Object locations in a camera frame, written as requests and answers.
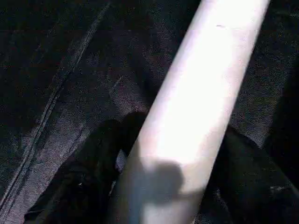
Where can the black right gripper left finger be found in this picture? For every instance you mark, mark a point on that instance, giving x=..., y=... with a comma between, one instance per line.
x=93, y=168

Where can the white plastic table leg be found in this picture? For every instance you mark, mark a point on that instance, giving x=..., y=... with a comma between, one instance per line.
x=198, y=93

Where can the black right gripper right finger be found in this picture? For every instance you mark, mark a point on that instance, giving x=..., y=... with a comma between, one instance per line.
x=257, y=186

